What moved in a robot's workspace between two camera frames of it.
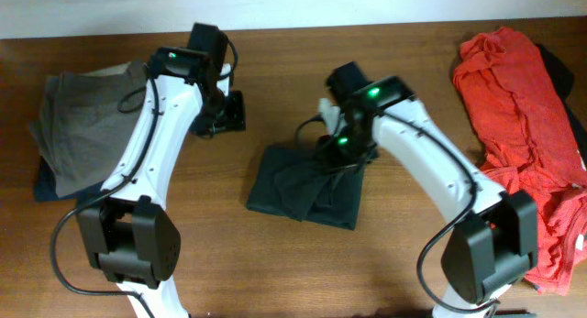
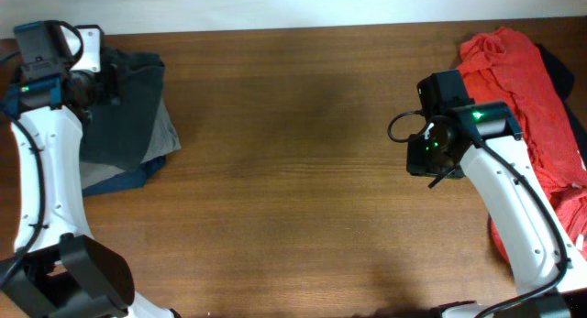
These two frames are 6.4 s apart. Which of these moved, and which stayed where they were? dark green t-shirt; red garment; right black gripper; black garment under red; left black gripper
Moved: left black gripper; dark green t-shirt; right black gripper
Stayed: black garment under red; red garment
